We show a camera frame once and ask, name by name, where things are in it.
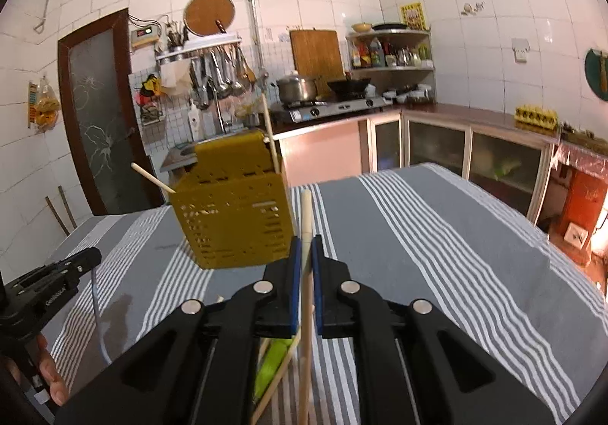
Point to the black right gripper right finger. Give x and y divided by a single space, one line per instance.
413 364

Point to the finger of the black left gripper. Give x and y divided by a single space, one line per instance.
78 264

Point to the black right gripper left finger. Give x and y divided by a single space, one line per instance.
199 364

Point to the wooden chopstick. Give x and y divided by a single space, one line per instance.
152 179
306 328
261 405

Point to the green frog handle utensil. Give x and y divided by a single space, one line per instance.
271 361

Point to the kitchen counter cabinets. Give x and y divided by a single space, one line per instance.
508 159

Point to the corner kitchen shelf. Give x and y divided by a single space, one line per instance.
396 60

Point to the person's left hand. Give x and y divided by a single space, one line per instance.
48 369

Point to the wooden chopstick in holder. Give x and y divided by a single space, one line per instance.
152 179

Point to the hanging yellow snack bags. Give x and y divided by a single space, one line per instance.
43 106

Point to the yellow perforated utensil holder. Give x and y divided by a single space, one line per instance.
233 205

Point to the dark wooden door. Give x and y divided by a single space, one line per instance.
94 65

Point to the upright chopstick in holder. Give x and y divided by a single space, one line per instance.
269 131

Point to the hanging utensil rack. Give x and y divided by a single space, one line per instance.
209 68

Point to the gas stove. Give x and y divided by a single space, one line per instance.
332 107

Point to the yellow egg tray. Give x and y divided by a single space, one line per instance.
537 116

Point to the steel cooking pot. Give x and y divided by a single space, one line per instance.
295 88

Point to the black wok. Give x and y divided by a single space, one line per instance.
349 89

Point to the wooden cutting board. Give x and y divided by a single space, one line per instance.
316 54

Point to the white wall socket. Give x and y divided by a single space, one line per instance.
521 47

